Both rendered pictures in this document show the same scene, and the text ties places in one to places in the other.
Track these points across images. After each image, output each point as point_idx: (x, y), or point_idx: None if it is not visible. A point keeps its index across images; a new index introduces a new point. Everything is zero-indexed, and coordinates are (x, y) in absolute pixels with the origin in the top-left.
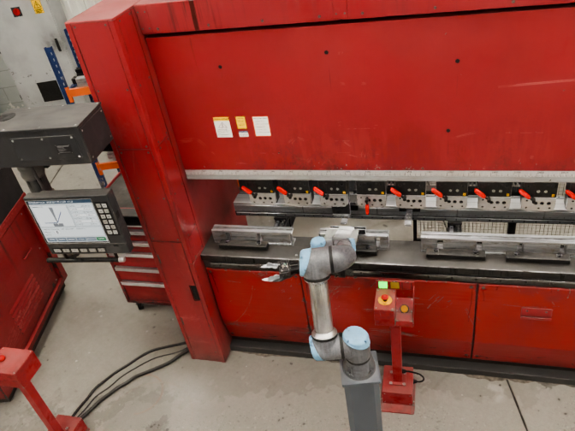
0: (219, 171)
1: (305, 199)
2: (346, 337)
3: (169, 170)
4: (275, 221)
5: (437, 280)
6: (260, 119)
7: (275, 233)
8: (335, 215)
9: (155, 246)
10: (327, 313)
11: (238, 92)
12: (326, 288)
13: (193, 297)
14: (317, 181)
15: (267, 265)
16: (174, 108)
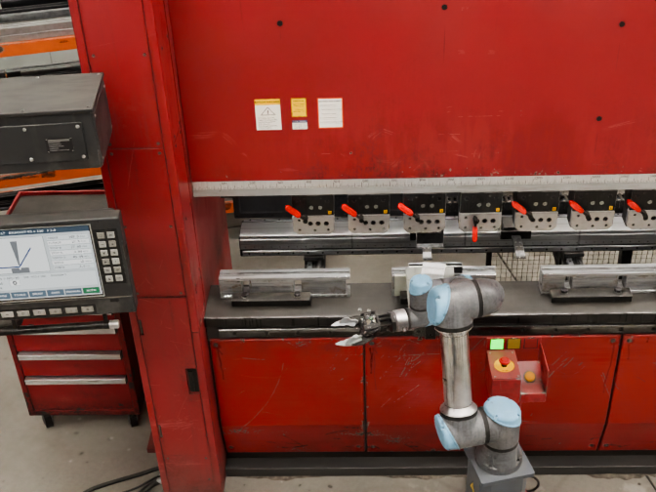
0: (250, 183)
1: (381, 224)
2: (492, 411)
3: (182, 182)
4: (306, 263)
5: (567, 335)
6: (330, 102)
7: (325, 277)
8: (420, 246)
9: (139, 307)
10: (468, 377)
11: (302, 62)
12: (468, 341)
13: (188, 388)
14: None
15: (341, 322)
16: (193, 85)
